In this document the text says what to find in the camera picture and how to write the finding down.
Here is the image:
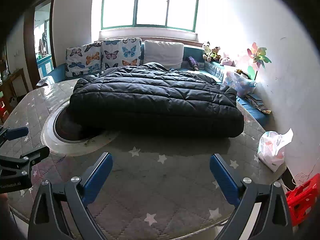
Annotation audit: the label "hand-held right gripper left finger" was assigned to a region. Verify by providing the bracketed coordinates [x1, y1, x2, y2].
[27, 152, 113, 240]

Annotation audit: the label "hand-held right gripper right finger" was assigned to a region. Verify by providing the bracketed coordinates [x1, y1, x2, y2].
[209, 154, 293, 240]

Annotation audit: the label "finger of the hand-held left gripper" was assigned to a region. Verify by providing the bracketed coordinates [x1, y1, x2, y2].
[0, 145, 50, 178]
[0, 126, 29, 147]

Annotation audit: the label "black puffer jacket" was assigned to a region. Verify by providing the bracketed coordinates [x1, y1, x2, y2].
[67, 62, 245, 138]

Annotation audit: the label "hanging clothes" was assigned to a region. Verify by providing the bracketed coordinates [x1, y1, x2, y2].
[39, 32, 48, 55]

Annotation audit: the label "white plastic bag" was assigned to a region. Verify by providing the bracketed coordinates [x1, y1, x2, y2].
[257, 127, 294, 172]

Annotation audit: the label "wooden shelf cabinet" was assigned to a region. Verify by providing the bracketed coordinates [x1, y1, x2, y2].
[0, 55, 29, 110]

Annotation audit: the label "round table, grey starred cover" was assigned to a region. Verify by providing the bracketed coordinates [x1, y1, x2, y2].
[0, 81, 287, 235]

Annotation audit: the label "teal cabinet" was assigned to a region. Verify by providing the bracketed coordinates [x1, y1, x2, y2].
[36, 54, 54, 79]

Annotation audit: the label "red plastic crate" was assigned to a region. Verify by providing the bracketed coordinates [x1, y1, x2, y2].
[285, 173, 317, 227]

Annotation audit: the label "stack of cards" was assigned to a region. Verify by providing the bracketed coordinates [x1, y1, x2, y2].
[245, 93, 272, 115]

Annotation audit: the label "clear plastic storage box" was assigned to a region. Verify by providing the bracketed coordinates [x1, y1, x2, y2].
[222, 70, 257, 98]

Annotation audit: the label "butterfly print cushion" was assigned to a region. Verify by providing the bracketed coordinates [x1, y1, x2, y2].
[65, 42, 102, 78]
[100, 38, 142, 73]

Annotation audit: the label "pink plush toy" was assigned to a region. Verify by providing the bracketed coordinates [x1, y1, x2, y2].
[219, 53, 237, 67]

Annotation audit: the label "purple toy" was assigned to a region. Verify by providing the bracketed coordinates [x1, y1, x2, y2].
[186, 56, 200, 71]

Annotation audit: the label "brown bear plush toy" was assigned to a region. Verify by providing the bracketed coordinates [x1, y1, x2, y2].
[209, 46, 222, 62]

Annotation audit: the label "colourful pinwheel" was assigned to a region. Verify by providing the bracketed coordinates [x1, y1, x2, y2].
[246, 42, 272, 80]

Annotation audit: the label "panda plush toy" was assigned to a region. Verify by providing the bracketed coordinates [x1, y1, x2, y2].
[202, 41, 213, 61]

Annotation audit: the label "white cushion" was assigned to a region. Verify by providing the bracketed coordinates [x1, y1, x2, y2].
[143, 40, 185, 69]

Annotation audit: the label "green framed window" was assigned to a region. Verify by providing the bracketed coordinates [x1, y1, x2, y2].
[100, 0, 201, 33]

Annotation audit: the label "brown door frame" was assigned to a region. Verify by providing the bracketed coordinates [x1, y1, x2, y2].
[23, 0, 57, 90]

